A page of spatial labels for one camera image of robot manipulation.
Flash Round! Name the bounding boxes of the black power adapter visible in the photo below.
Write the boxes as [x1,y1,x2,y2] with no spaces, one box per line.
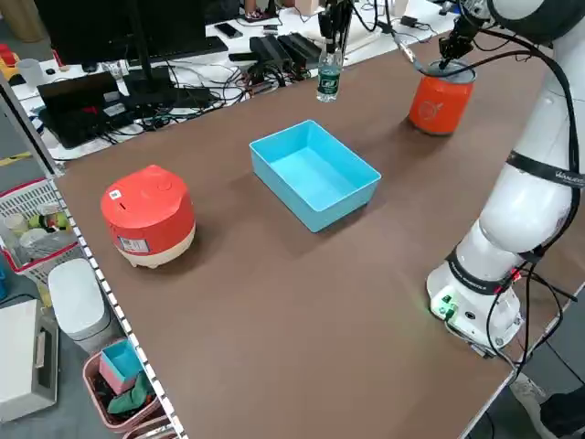
[277,31,326,66]
[250,35,292,70]

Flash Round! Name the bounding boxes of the small pink and blue box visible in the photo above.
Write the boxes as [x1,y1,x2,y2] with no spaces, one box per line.
[99,339,144,396]

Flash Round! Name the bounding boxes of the yellow and red toy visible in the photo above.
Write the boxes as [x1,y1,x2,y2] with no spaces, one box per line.
[0,43,22,80]

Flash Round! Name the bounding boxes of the black laptop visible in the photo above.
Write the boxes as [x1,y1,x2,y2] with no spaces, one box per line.
[36,70,139,150]

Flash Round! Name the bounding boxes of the orange and cream rice cooker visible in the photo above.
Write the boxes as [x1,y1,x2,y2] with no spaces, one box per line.
[100,164,197,270]

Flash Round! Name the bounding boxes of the white and grey case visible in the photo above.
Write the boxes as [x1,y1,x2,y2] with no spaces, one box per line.
[0,299,60,424]

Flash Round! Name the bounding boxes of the black stand pole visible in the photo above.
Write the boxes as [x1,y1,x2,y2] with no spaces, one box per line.
[122,0,178,105]

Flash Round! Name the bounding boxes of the aluminium table edge rail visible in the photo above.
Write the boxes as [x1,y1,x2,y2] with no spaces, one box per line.
[54,176,189,439]

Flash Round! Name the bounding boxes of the clear plastic cup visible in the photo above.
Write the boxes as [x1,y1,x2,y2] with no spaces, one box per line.
[16,58,43,88]

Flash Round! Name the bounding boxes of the white lidded waste bin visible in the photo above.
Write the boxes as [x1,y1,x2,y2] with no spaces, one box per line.
[47,257,113,354]

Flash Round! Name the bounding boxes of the blue plastic tray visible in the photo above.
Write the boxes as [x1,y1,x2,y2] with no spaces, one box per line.
[249,119,383,233]

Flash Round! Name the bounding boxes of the white foam block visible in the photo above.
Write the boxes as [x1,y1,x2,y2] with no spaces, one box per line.
[302,18,383,49]

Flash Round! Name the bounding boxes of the orange bin with grey lid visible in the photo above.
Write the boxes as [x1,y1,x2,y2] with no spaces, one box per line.
[408,59,477,137]

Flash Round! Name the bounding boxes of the black computer monitor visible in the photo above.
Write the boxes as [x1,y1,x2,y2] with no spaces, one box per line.
[34,0,207,66]

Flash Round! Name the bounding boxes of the grey frame post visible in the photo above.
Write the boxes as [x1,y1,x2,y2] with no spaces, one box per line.
[0,75,66,177]

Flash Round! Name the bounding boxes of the black base cable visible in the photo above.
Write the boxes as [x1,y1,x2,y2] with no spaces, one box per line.
[484,283,525,369]
[520,267,578,363]

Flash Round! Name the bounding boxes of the black keyboard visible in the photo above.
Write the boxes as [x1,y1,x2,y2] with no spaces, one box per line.
[150,36,229,63]

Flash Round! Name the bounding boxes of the white basket with red rim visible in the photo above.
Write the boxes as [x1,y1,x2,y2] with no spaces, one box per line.
[0,177,81,276]

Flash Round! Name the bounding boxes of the black arm cable with connector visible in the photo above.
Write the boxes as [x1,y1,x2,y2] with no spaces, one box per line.
[382,0,582,193]

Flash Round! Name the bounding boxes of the green cloth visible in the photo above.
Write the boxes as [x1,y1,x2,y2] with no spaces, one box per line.
[107,372,156,415]

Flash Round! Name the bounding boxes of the clear water bottle green label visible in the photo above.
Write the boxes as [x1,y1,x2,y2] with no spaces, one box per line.
[315,43,344,104]

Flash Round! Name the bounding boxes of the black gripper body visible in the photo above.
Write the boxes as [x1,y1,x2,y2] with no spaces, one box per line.
[450,2,491,45]

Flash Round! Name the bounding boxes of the pink plastic basket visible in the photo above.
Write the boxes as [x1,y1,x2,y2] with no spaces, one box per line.
[82,337,168,434]

